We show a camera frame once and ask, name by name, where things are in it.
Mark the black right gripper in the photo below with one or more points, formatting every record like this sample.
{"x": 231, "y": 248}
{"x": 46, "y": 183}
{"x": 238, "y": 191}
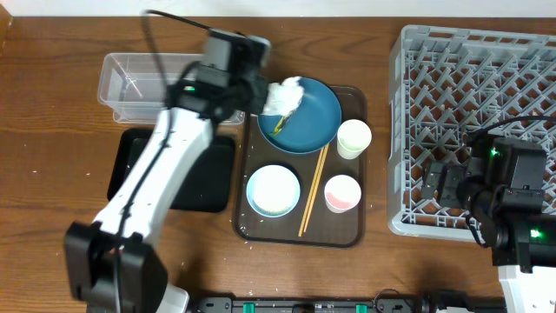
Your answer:
{"x": 452, "y": 175}

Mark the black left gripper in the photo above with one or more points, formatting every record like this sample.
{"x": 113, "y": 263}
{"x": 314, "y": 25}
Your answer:
{"x": 261, "y": 84}

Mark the white tissue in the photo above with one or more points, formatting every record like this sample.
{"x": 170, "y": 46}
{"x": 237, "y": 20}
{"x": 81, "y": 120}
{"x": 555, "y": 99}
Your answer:
{"x": 283, "y": 98}

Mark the green yellow snack wrapper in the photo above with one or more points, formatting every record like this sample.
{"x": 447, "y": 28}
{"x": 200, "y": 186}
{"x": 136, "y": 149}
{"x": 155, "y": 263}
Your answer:
{"x": 282, "y": 123}

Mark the white green cup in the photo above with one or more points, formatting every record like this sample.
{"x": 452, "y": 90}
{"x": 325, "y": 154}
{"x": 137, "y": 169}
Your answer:
{"x": 353, "y": 137}

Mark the white pink cup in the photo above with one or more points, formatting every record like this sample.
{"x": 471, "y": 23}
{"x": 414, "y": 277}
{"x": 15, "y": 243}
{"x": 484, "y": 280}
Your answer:
{"x": 342, "y": 193}

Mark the light blue bowl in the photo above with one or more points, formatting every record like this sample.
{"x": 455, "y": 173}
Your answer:
{"x": 273, "y": 191}

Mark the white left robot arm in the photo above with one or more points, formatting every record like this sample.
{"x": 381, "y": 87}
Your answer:
{"x": 112, "y": 262}

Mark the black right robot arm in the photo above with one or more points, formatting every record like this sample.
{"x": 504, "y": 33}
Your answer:
{"x": 501, "y": 188}

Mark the grey dishwasher rack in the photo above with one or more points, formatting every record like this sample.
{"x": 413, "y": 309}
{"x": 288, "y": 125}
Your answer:
{"x": 446, "y": 83}

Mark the black waste tray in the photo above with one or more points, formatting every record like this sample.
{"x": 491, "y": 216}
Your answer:
{"x": 207, "y": 185}

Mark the clear plastic bin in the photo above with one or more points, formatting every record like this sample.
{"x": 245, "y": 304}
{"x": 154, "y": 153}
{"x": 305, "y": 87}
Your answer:
{"x": 131, "y": 85}

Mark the dark blue plate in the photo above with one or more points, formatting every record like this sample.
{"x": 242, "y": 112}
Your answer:
{"x": 312, "y": 126}

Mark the wooden chopstick left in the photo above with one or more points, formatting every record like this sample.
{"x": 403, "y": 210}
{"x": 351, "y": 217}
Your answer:
{"x": 312, "y": 191}

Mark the brown serving tray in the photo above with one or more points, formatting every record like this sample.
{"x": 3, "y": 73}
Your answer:
{"x": 325, "y": 228}

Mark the black rail with green clips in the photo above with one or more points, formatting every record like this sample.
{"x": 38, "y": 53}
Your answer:
{"x": 386, "y": 301}

